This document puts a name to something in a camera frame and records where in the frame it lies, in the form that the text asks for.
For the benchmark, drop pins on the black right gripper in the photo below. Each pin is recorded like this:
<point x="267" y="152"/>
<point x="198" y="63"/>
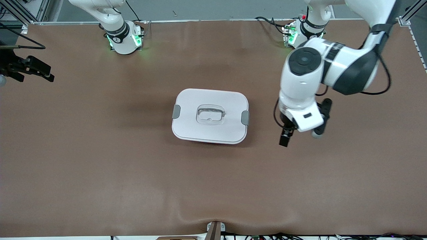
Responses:
<point x="10" y="64"/>

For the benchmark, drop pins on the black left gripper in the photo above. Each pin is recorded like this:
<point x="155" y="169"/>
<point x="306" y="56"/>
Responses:
<point x="285" y="125"/>

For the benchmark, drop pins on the white plastic box lid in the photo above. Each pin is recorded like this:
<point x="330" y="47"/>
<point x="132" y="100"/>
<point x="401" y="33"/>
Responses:
<point x="193" y="128"/>

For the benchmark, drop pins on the grey lid latch clip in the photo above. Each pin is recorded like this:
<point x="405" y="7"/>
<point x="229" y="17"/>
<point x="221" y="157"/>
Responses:
<point x="176" y="111"/>
<point x="245" y="118"/>

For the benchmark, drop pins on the aluminium frame profile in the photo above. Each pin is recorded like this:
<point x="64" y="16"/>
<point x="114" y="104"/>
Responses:
<point x="33" y="10"/>
<point x="408" y="15"/>

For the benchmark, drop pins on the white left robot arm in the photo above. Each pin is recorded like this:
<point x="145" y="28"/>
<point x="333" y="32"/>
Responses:
<point x="300" y="86"/>

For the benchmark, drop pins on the flat wooden board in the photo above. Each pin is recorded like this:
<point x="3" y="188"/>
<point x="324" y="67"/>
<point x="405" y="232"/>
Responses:
<point x="176" y="238"/>

